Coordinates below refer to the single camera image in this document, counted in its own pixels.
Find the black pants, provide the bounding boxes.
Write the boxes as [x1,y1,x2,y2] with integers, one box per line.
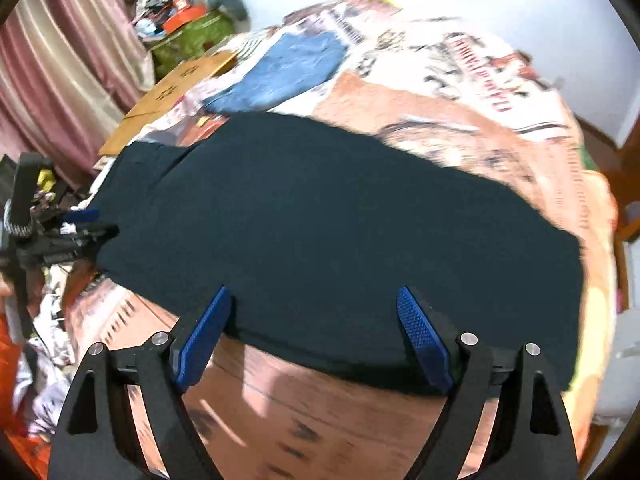
[92,113,584,393]

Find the newspaper print bed cover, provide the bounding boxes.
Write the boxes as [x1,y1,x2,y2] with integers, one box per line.
[62,0,618,480]

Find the wooden lap desk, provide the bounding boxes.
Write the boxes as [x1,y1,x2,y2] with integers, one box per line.
[99,51,238,156]

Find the orange box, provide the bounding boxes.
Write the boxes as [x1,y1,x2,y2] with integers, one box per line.
[163,6,207,34]

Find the striped red curtain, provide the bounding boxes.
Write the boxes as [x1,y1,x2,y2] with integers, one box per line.
[1,0,155,188]

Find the green storage box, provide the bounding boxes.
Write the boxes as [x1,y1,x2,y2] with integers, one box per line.
[150,11,235,80]

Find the folded blue jeans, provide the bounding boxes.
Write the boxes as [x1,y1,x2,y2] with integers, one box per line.
[203,32,347,115]

